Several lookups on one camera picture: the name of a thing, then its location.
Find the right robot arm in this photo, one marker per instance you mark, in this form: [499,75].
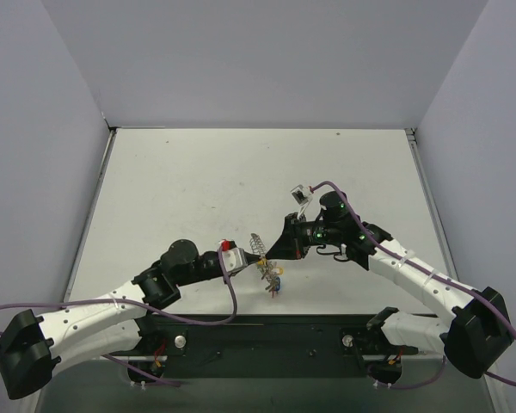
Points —
[449,300]

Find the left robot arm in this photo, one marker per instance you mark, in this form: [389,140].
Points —
[35,347]

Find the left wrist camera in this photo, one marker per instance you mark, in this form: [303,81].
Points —
[234,261]

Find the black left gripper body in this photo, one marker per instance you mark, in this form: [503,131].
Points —
[214,263]

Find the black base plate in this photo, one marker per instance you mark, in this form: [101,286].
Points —
[260,347]

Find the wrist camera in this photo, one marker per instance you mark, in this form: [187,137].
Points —
[234,261]
[303,195]

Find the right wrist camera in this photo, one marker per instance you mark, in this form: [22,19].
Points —
[303,195]

